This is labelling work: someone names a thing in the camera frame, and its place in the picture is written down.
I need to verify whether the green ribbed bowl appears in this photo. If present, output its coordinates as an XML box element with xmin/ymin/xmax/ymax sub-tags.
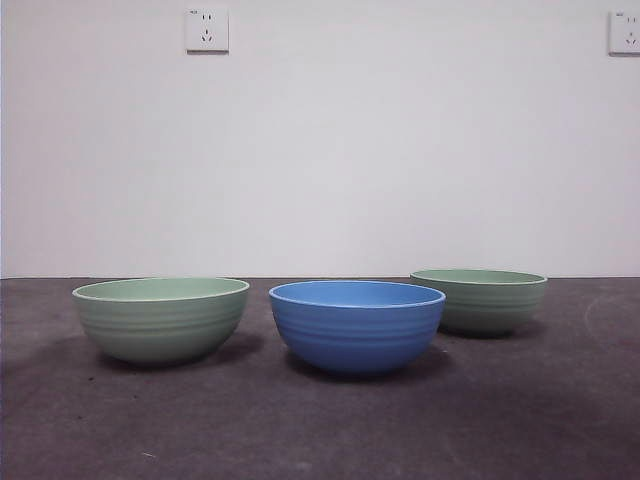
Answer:
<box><xmin>409</xmin><ymin>268</ymin><xmax>549</xmax><ymax>338</ymax></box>
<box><xmin>72</xmin><ymin>276</ymin><xmax>251</xmax><ymax>366</ymax></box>

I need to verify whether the blue ribbed bowl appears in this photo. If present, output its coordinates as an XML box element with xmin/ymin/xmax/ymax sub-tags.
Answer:
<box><xmin>268</xmin><ymin>280</ymin><xmax>448</xmax><ymax>377</ymax></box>

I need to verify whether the white wall socket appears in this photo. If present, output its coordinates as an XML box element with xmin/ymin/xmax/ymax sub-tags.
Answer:
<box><xmin>607</xmin><ymin>10</ymin><xmax>640</xmax><ymax>58</ymax></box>
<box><xmin>185</xmin><ymin>7</ymin><xmax>231</xmax><ymax>55</ymax></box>

